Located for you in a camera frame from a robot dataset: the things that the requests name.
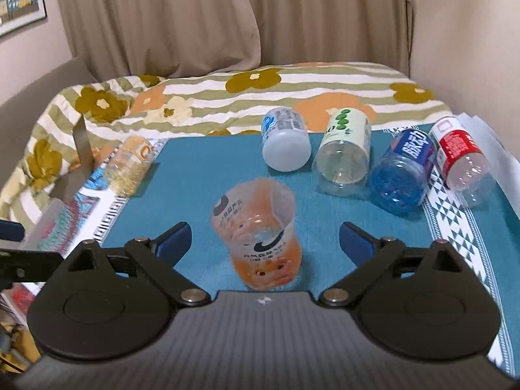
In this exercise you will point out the blue plastic cup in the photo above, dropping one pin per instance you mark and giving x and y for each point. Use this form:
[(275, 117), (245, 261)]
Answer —
[(398, 181)]

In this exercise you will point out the grey open laptop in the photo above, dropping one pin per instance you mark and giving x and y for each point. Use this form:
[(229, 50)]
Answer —
[(69, 184)]

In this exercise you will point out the green label clear cup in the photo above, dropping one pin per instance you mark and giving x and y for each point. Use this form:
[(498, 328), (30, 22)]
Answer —
[(341, 165)]

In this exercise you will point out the grey bed headboard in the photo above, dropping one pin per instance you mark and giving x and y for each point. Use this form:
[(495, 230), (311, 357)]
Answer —
[(20, 113)]

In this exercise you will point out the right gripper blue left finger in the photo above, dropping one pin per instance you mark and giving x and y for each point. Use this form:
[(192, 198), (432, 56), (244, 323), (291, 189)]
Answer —
[(156, 260)]

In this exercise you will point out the beige curtain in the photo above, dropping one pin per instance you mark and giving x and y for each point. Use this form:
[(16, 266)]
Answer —
[(183, 38)]

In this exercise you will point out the yellow label clear cup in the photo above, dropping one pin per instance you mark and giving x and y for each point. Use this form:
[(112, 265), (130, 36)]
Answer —
[(128, 167)]

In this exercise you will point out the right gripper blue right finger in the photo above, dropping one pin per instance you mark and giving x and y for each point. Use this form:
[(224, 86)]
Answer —
[(372, 257)]

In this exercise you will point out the red label clear cup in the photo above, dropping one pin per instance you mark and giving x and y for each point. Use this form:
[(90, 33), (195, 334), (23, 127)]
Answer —
[(464, 167)]

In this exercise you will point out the teal patterned tablecloth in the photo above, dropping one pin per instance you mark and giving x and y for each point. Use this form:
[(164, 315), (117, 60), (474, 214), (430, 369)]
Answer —
[(191, 174)]

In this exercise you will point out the white blue label cup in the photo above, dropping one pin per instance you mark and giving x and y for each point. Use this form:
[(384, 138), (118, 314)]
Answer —
[(286, 145)]

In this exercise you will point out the floral striped bed quilt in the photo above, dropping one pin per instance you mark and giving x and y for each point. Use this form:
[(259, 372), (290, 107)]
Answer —
[(218, 104)]

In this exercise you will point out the orange dragon label cup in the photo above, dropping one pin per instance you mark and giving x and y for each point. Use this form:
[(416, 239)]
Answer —
[(255, 221)]

